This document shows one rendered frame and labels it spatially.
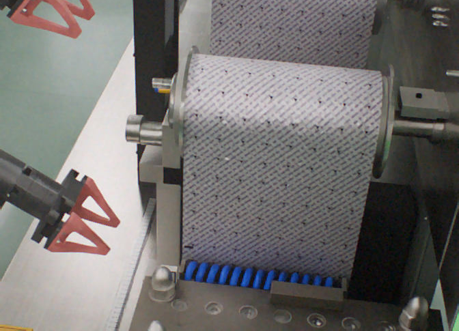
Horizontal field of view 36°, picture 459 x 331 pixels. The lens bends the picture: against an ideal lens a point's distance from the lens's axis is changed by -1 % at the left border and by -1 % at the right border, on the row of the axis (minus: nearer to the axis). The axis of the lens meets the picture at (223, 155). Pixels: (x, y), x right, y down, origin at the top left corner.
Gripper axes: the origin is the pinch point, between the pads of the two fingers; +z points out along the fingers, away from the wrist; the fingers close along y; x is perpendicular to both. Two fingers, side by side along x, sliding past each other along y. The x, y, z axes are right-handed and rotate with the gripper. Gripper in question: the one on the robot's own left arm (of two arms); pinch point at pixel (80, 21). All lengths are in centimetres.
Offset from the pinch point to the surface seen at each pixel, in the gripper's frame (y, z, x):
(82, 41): -271, 18, -156
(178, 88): 4.4, 13.9, 4.1
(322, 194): 6.5, 36.2, 7.2
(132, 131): -1.3, 14.9, -8.7
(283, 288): 11.4, 41.4, -4.7
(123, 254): -7.7, 30.3, -32.9
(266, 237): 6.4, 36.4, -3.3
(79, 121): -190, 35, -143
